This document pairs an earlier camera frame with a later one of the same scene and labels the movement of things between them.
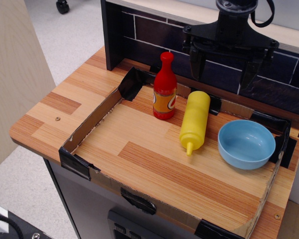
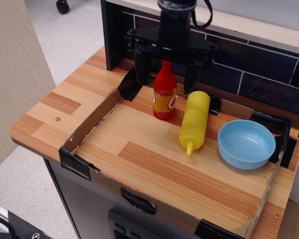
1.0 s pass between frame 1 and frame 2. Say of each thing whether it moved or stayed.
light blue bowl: stayed
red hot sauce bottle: stayed
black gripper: moved
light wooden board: stayed
